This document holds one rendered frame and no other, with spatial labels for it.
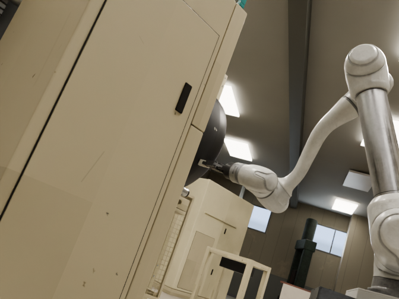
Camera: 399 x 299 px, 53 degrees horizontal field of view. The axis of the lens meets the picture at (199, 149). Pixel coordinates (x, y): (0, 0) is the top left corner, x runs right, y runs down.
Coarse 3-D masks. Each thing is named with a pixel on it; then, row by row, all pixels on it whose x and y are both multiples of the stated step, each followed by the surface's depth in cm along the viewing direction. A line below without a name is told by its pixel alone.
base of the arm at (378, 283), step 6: (372, 282) 132; (378, 282) 128; (384, 282) 127; (390, 282) 125; (396, 282) 124; (372, 288) 125; (378, 288) 125; (384, 288) 125; (390, 288) 125; (396, 288) 124; (390, 294) 123; (396, 294) 123
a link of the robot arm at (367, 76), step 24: (360, 48) 136; (360, 72) 135; (384, 72) 135; (360, 96) 137; (384, 96) 134; (360, 120) 136; (384, 120) 129; (384, 144) 126; (384, 168) 123; (384, 192) 120; (384, 216) 112; (384, 240) 109; (384, 264) 118
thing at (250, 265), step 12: (216, 252) 407; (204, 264) 410; (228, 264) 400; (240, 264) 390; (252, 264) 376; (252, 276) 398; (264, 276) 393; (216, 288) 425; (240, 288) 370; (264, 288) 391
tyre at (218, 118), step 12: (216, 108) 198; (216, 120) 194; (204, 132) 187; (216, 132) 193; (204, 144) 189; (216, 144) 193; (204, 156) 191; (216, 156) 196; (192, 168) 191; (204, 168) 195; (192, 180) 198
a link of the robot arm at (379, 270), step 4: (376, 260) 129; (376, 264) 130; (380, 264) 127; (376, 268) 131; (380, 268) 129; (384, 268) 126; (376, 272) 131; (380, 272) 129; (384, 272) 128; (388, 272) 127; (392, 272) 125; (396, 272) 123; (376, 276) 131; (380, 276) 129; (384, 276) 127; (388, 276) 126; (392, 276) 126; (396, 276) 125
